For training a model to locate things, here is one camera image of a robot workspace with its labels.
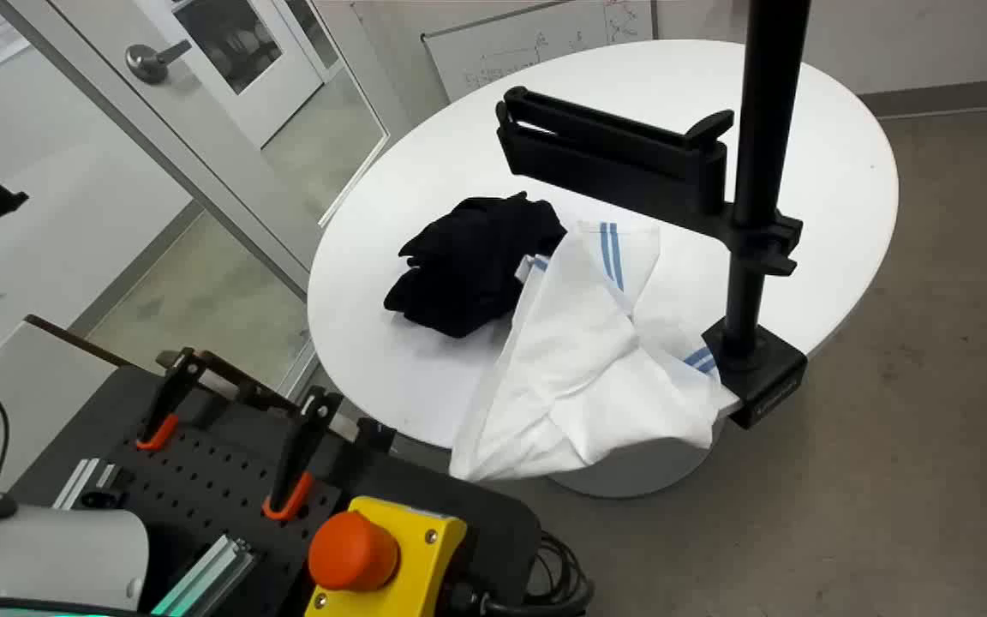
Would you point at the long aluminium extrusion bar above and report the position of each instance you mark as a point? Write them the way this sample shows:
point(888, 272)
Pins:
point(208, 576)

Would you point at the black perforated mounting board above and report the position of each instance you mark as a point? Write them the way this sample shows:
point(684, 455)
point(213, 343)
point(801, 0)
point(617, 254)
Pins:
point(232, 481)

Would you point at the white cloth with blue stripes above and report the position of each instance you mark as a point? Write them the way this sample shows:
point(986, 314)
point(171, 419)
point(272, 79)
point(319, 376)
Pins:
point(584, 366)

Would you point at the black shirt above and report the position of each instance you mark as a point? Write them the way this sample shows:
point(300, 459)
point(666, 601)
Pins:
point(471, 260)

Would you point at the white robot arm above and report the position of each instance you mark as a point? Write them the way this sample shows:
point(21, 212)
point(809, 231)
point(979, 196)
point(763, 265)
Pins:
point(54, 560)

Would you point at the white door with window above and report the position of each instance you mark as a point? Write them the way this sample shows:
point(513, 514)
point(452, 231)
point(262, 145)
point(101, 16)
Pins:
point(117, 34)

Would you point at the yellow emergency stop box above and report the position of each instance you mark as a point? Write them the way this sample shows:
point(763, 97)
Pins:
point(404, 570)

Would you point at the short aluminium extrusion bar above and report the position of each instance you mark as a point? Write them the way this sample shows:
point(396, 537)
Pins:
point(79, 481)

